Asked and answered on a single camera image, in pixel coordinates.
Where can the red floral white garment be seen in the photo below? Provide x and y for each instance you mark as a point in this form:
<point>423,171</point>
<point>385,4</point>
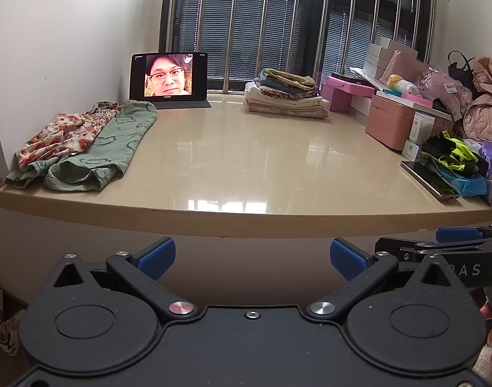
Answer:
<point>68,129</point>

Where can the barred window with blinds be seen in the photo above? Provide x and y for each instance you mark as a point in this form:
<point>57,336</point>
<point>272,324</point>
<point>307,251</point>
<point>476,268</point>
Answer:
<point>250,28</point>

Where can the stack of folded clothes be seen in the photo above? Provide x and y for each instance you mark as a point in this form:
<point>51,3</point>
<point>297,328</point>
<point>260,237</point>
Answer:
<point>286,100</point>

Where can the green patterned garment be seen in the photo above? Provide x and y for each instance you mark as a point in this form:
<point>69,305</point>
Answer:
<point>117,141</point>

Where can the white flat board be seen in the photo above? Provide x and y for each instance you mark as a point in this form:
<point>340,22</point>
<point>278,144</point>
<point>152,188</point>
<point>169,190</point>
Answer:
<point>435,112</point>

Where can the neon yellow black garment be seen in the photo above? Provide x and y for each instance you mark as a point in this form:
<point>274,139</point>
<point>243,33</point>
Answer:
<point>451,153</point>

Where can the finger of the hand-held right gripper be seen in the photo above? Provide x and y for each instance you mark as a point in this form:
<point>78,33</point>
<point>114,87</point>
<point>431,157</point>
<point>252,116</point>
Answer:
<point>395,248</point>
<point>459,234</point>

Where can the clear plastic wrapped sheet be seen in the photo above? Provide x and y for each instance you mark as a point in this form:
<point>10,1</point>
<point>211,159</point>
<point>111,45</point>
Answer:
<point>371,78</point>

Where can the black handbag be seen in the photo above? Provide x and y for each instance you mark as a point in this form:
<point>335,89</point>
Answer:
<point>457,66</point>

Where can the small white green box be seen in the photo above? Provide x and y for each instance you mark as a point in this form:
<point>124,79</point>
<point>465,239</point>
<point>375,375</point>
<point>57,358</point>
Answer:
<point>410,150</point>

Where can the yellow white plush toy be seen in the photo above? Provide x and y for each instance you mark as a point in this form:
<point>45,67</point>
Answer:
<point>399,84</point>

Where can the pink paper bag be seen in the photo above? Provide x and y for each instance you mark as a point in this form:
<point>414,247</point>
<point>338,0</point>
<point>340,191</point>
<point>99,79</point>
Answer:
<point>407,68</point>

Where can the pink plastic dish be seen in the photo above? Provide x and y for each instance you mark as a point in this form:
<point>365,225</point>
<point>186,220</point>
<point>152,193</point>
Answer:
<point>417,100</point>

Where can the red floral dark fabric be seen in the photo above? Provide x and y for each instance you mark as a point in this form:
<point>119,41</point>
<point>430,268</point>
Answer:
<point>4,326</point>

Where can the tall white box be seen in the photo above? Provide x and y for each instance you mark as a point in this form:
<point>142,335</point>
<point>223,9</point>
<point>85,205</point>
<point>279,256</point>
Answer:
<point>421,129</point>

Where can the pink padded jacket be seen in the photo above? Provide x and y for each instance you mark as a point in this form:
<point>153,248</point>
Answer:
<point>486,109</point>

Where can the teal blue bag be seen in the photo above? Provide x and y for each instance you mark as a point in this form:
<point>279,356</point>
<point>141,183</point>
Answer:
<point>467,185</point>

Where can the magenta pink box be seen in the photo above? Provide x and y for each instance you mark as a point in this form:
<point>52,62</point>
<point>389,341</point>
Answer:
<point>350,88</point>
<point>336,100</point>

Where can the large salmon pink storage box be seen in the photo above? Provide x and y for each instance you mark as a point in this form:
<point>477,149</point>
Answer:
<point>387,123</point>

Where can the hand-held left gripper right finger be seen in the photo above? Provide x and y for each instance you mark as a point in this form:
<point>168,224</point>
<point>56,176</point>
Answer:
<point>346,256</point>

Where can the tablet in black folio case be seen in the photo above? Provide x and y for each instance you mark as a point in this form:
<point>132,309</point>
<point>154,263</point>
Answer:
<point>169,76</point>

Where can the person's right hand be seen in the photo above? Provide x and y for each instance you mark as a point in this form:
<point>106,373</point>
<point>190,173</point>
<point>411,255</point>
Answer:
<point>487,313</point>

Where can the teal plastic dish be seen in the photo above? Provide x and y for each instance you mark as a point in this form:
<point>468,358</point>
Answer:
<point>393,93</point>

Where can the black flat box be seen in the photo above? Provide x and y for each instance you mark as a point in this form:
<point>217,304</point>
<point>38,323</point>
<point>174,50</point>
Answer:
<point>348,79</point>

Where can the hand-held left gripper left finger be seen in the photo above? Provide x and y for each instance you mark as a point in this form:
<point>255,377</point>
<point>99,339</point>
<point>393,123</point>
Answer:
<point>157,256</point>

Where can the stack of pale cardboard boxes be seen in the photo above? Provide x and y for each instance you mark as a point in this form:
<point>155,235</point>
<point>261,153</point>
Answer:
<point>373,58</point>

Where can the silver edged smartphone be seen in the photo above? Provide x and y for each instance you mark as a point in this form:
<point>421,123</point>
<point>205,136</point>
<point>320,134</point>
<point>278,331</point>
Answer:
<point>427,179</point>

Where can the pink garment in plastic wrap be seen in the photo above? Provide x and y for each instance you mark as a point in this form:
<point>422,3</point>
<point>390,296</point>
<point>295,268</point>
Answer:
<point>443,84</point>

